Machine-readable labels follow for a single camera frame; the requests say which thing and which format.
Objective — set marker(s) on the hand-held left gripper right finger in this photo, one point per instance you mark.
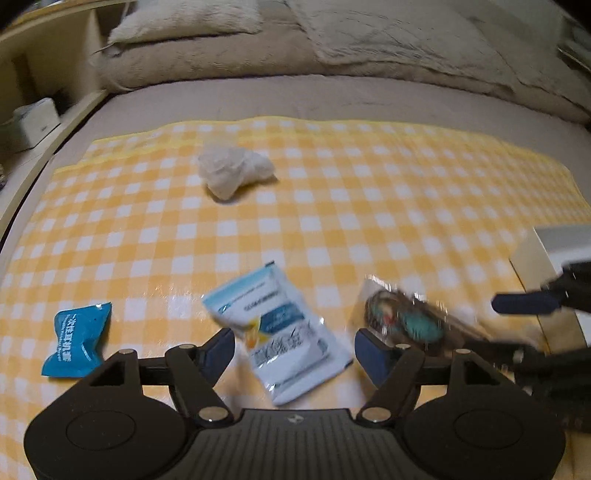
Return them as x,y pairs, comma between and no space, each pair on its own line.
371,357

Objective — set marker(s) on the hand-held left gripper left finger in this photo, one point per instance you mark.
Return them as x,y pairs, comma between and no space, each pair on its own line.
217,353

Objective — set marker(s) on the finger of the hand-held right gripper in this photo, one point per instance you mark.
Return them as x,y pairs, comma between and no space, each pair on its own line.
503,350
526,302

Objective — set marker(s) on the white cardboard box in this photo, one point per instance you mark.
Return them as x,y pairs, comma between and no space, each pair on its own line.
538,263

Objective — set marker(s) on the clear bag with dark item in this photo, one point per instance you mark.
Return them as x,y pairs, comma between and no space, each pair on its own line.
406,318

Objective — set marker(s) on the white and blue packet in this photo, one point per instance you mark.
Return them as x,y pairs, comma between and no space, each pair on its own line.
277,332

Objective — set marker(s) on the small blue packet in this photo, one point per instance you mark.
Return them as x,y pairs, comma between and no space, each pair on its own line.
76,339

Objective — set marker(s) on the yellow checkered mat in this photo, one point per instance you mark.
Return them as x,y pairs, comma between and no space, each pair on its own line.
323,207

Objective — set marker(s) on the crumpled white tissue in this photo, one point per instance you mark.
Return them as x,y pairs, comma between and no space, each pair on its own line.
231,170

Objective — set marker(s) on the grey bed mattress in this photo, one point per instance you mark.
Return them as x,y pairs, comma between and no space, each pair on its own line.
184,104

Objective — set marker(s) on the folded beige comforter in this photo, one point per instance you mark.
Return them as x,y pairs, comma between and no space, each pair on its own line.
231,64

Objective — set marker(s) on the white tissue box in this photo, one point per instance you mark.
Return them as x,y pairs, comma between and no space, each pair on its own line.
30,122

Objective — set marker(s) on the beige quilted blanket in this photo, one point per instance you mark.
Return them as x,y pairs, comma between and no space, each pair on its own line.
392,32

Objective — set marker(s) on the fluffy beige pillow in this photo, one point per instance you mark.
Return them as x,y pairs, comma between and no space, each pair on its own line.
184,18

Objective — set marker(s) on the wooden shelf unit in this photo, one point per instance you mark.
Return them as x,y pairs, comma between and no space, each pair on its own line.
51,50

